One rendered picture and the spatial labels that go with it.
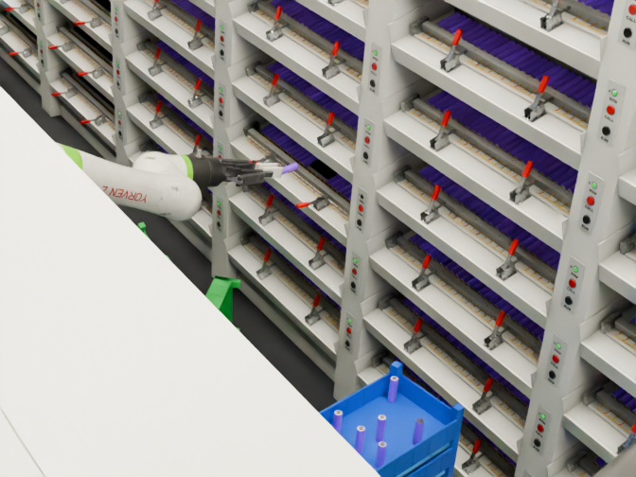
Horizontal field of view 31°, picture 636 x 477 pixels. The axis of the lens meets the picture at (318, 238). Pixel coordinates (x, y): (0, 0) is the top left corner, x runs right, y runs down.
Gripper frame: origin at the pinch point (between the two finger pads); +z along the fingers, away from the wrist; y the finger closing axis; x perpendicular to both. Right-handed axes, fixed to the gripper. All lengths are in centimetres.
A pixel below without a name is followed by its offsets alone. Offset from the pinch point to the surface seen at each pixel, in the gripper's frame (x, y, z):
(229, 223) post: 37, 37, 20
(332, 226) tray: 8.9, -16.4, 12.7
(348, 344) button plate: 39, -29, 19
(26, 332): -75, -171, -149
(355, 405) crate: 20, -74, -20
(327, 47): -34.6, 0.5, 9.3
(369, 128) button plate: -24.7, -28.3, 4.5
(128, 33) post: 1, 107, 12
